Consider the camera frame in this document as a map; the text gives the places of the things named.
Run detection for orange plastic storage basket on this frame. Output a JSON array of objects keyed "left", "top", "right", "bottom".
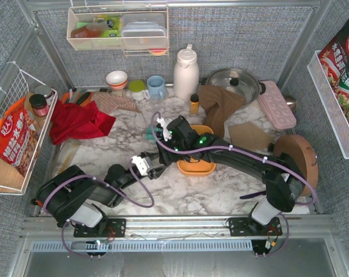
[{"left": 177, "top": 125, "right": 216, "bottom": 177}]

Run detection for brown cork mat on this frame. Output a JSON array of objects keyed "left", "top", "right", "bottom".
[{"left": 228, "top": 121, "right": 274, "bottom": 151}]

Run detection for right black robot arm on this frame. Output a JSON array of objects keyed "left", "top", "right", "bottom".
[{"left": 152, "top": 115, "right": 307, "bottom": 226}]

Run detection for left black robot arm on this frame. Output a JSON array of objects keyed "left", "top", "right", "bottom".
[{"left": 32, "top": 152, "right": 171, "bottom": 231}]

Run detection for orange spice bottle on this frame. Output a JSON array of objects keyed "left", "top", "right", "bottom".
[{"left": 190, "top": 93, "right": 199, "bottom": 114}]

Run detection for brown towel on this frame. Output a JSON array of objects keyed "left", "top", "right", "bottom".
[{"left": 198, "top": 85, "right": 246, "bottom": 139}]

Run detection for blue mug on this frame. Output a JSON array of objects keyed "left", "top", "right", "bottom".
[{"left": 147, "top": 75, "right": 167, "bottom": 100}]

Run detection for white thermos jug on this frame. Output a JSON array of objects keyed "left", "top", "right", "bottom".
[{"left": 173, "top": 44, "right": 199, "bottom": 100}]

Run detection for green lidded white cup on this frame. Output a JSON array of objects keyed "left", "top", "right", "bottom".
[{"left": 129, "top": 80, "right": 150, "bottom": 101}]

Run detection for steel pot with lid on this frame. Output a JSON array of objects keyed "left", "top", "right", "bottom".
[{"left": 205, "top": 68, "right": 266, "bottom": 109}]

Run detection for striped beige cloth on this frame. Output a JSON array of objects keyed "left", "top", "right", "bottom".
[{"left": 91, "top": 92, "right": 140, "bottom": 114}]

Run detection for white orange striped bowl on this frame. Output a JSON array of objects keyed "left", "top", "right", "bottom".
[{"left": 106, "top": 70, "right": 128, "bottom": 90}]

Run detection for pink egg tray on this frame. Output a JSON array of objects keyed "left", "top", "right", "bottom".
[{"left": 257, "top": 81, "right": 296, "bottom": 130}]

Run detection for red cloth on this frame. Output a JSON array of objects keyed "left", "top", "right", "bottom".
[{"left": 49, "top": 100, "right": 116, "bottom": 145}]

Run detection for round wooden board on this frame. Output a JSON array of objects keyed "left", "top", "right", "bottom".
[{"left": 273, "top": 134, "right": 318, "bottom": 189}]

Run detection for clear plastic food containers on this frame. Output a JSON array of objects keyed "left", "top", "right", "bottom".
[{"left": 121, "top": 13, "right": 167, "bottom": 50}]

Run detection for dark lidded jar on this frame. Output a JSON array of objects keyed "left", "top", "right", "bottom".
[{"left": 29, "top": 94, "right": 49, "bottom": 117}]

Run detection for silver lidded jar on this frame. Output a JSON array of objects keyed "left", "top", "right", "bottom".
[{"left": 34, "top": 85, "right": 54, "bottom": 106}]

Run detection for green drink bottle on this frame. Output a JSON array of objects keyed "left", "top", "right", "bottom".
[{"left": 94, "top": 15, "right": 121, "bottom": 38}]

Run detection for red seasoning bag left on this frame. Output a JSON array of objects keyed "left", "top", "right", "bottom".
[{"left": 0, "top": 97, "right": 38, "bottom": 177}]

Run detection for red seasoning bags right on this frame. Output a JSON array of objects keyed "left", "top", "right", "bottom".
[{"left": 318, "top": 18, "right": 349, "bottom": 124}]

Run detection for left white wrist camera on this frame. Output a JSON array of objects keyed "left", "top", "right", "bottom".
[{"left": 131, "top": 156, "right": 153, "bottom": 176}]

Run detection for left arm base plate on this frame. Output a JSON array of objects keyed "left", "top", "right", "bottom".
[{"left": 73, "top": 218, "right": 127, "bottom": 238}]

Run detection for purple spatula handle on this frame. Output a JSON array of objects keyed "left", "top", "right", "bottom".
[{"left": 240, "top": 190, "right": 266, "bottom": 200}]

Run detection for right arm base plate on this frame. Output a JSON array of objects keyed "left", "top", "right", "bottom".
[{"left": 225, "top": 217, "right": 283, "bottom": 237}]

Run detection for cream wall storage rack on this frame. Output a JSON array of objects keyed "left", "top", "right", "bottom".
[{"left": 66, "top": 4, "right": 169, "bottom": 56}]

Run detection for white wire basket left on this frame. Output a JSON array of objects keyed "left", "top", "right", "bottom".
[{"left": 0, "top": 68, "right": 58, "bottom": 195}]

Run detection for white wire basket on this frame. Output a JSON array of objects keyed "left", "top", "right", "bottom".
[
  {"left": 307, "top": 50, "right": 349, "bottom": 160},
  {"left": 0, "top": 68, "right": 58, "bottom": 195}
]

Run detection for white wire basket right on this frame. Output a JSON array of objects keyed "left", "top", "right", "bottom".
[{"left": 307, "top": 50, "right": 349, "bottom": 160}]

